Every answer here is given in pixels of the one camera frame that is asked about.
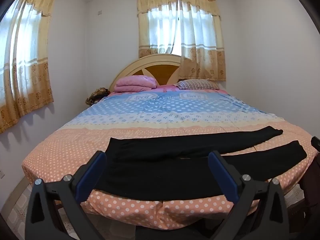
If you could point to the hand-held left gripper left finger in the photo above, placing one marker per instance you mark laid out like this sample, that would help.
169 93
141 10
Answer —
91 176

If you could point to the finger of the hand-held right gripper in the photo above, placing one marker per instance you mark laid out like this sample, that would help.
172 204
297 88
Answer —
316 143

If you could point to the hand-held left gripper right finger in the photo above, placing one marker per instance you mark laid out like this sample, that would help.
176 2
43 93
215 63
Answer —
223 177

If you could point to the black pants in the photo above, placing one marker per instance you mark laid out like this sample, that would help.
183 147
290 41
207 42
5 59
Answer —
160 175

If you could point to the dark cloth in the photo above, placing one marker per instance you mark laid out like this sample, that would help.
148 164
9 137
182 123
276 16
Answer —
311 185

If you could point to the brown patterned bundle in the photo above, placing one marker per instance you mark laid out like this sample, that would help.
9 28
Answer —
96 96

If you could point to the bed with polka-dot sheet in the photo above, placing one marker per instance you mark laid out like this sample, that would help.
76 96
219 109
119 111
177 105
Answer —
155 110

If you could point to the striped pillow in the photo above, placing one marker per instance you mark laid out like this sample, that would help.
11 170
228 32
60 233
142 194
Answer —
197 84

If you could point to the pink folded blanket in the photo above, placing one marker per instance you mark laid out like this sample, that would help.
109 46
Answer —
135 83

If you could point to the beige and white floral curtain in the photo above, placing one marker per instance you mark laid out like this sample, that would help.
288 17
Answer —
205 55
27 75

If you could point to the cream and wooden arched headboard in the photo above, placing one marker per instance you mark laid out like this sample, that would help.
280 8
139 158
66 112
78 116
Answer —
160 72

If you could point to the white wall socket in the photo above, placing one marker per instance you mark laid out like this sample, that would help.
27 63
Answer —
1 174

